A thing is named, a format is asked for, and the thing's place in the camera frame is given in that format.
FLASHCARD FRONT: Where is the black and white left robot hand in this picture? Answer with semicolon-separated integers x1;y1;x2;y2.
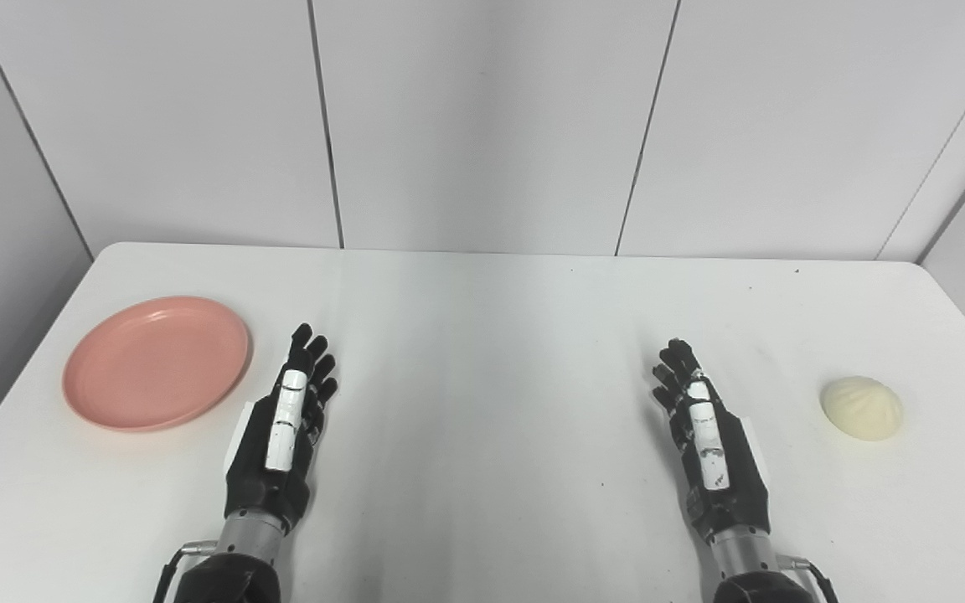
224;322;339;537

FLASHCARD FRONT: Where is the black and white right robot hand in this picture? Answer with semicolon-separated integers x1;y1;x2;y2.
651;338;772;545

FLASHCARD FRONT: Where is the cream steamed bun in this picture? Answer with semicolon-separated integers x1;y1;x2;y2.
820;375;904;442

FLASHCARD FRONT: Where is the pink round plate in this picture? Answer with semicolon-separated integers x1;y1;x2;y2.
62;296;251;433

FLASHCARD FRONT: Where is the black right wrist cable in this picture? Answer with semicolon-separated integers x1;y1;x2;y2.
776;555;839;603

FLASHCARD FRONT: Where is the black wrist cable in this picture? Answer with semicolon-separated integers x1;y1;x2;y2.
152;541;219;603
776;555;839;603

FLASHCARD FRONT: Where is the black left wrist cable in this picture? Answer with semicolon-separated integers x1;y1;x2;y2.
152;541;219;603

